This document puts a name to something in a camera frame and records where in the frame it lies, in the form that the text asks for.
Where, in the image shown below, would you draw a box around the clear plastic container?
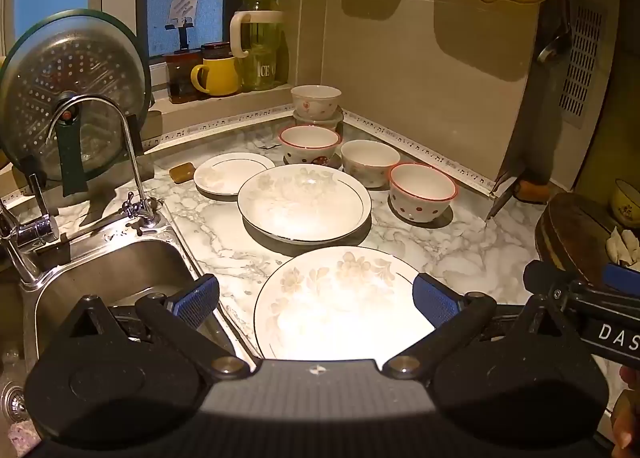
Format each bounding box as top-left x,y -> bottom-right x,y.
292,107 -> 346,132

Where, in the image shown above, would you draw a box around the red-rimmed mushroom print bowl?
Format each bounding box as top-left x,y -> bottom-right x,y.
278,125 -> 343,168

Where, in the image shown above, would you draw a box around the dark glass jar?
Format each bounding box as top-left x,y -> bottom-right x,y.
165,52 -> 203,104

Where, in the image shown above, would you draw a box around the pale dumplings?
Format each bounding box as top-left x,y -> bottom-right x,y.
605,227 -> 640,266

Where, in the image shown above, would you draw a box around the small white plate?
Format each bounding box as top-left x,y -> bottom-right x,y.
193,152 -> 277,200

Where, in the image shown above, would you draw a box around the yellow floral bowl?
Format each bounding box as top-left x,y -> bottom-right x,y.
609,179 -> 640,229

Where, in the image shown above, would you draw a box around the brown lidded jar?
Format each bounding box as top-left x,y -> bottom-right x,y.
201,41 -> 232,61

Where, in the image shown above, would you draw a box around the brown wooden object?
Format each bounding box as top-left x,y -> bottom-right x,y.
517,181 -> 551,203

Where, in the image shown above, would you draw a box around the white vent grille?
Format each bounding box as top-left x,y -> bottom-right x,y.
557,0 -> 608,129

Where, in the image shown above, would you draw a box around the brown soap bar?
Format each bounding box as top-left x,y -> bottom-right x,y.
169,161 -> 197,183

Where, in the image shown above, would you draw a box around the hanging metal ladle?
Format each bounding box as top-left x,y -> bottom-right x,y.
537,0 -> 573,64

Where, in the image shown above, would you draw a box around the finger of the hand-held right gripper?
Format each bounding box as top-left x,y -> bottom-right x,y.
523,259 -> 588,304
601,262 -> 640,292

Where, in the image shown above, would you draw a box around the red-rimmed polka dot bowl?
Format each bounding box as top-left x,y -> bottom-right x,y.
388,163 -> 459,224

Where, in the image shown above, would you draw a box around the glass pot lid green rim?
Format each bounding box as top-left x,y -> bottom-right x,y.
0,10 -> 152,195

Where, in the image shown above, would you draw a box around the patterned edging strip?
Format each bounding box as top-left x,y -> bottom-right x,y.
0,105 -> 501,204

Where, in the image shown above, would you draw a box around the green glass pitcher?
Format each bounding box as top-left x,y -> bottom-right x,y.
229,0 -> 288,92

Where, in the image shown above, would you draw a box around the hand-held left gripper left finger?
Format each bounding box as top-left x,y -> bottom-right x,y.
62,274 -> 252,382

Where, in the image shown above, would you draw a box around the person's right hand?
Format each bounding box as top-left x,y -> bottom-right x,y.
611,365 -> 640,458

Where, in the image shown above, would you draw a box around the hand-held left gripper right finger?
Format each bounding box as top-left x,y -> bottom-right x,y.
382,272 -> 576,382

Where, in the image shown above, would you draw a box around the sink drain strainer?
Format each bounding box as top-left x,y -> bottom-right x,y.
0,380 -> 28,421

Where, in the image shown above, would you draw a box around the round wooden cutting board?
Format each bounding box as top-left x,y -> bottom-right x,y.
534,192 -> 640,289

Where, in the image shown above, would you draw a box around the white floral bowl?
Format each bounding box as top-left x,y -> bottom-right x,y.
340,139 -> 402,188

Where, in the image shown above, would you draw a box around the deep white floral plate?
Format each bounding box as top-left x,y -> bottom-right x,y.
237,163 -> 373,244

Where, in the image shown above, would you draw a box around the chrome sink faucet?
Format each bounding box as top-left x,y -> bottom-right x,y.
0,173 -> 62,289

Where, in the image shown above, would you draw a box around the large floral plate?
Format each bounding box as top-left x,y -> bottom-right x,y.
253,245 -> 441,361

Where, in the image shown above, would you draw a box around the white bowl with red flowers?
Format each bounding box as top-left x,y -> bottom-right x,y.
290,84 -> 342,121

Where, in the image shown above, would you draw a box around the yellow mug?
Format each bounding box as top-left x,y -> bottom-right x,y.
190,56 -> 242,97

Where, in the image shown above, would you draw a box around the stainless steel sink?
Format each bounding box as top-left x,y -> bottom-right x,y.
20,225 -> 261,374

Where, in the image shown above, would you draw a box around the phone stand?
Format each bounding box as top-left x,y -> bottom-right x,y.
165,0 -> 199,53

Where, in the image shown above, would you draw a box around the perforated metal steamer plate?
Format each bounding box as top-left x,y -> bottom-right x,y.
10,31 -> 138,174

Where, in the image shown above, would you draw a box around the thin gooseneck faucet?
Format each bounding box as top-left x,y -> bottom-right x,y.
45,94 -> 168,230

